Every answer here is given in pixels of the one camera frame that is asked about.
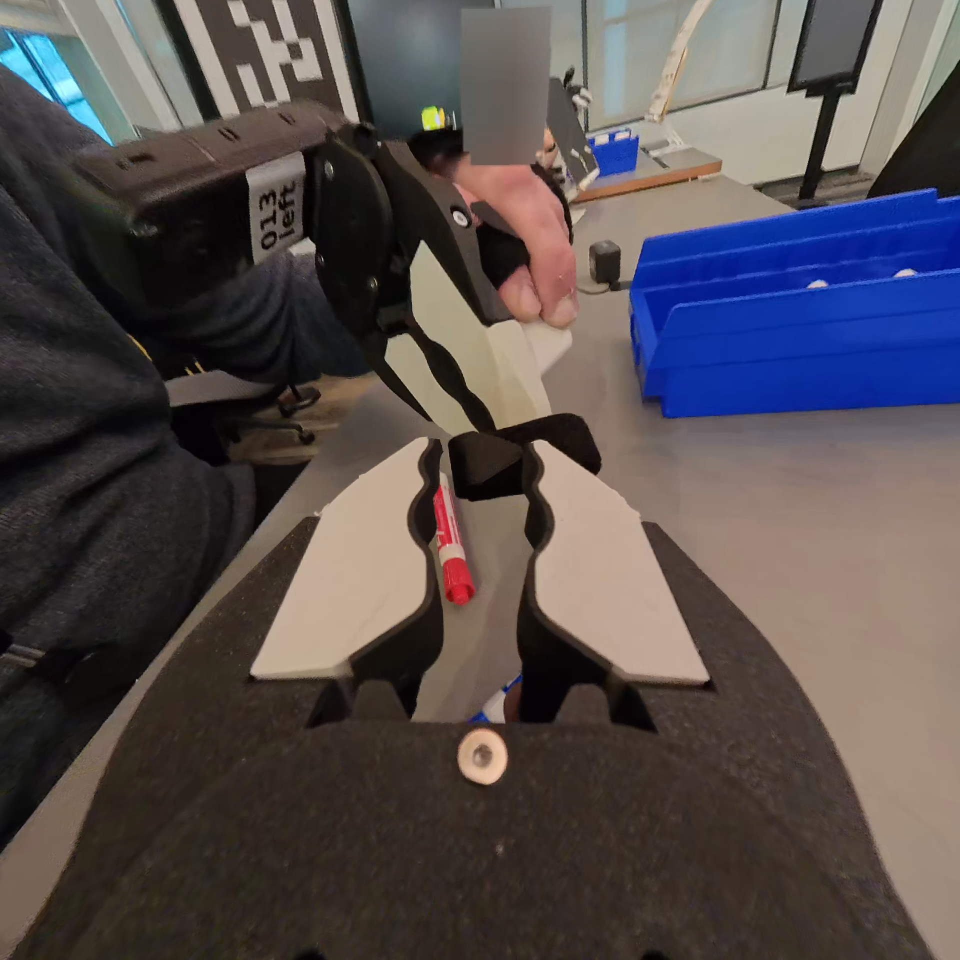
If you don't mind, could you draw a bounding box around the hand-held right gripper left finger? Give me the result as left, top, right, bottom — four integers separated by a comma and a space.
249, 436, 447, 723

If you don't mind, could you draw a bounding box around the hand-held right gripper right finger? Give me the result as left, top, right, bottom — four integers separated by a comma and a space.
516, 441, 711, 724

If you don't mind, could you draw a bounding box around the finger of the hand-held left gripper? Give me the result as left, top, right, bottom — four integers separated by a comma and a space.
409, 240, 576, 432
369, 318, 498, 436

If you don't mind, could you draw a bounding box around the black eraser block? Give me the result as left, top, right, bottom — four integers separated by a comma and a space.
447, 411, 603, 503

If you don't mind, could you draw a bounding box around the red whiteboard marker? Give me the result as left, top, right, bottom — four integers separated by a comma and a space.
430, 472, 477, 606

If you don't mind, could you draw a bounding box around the blue whiteboard marker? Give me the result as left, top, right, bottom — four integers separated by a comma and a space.
480, 673, 524, 725

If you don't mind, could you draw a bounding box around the person's left forearm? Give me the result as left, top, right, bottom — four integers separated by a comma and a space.
142, 249, 378, 382

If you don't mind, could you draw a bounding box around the person's left hand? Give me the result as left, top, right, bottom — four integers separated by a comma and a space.
453, 163, 580, 329

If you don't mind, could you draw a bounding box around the black white tag poster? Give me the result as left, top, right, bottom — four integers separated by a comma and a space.
157, 0, 363, 125

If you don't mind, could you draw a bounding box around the black power adapter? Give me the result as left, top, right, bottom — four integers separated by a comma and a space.
588, 239, 624, 291

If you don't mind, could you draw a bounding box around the small blue bin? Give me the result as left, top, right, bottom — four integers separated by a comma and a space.
588, 127, 641, 178

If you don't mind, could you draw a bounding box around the wooden side table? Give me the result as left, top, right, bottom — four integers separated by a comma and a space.
570, 144, 723, 205

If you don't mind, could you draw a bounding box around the person's grey sweater torso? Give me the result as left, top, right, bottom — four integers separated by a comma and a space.
0, 63, 260, 852

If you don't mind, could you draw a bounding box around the black screen stand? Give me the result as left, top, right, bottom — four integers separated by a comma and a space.
795, 88, 852, 210

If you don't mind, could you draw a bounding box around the dark display screen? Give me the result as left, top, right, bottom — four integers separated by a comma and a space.
786, 0, 886, 96

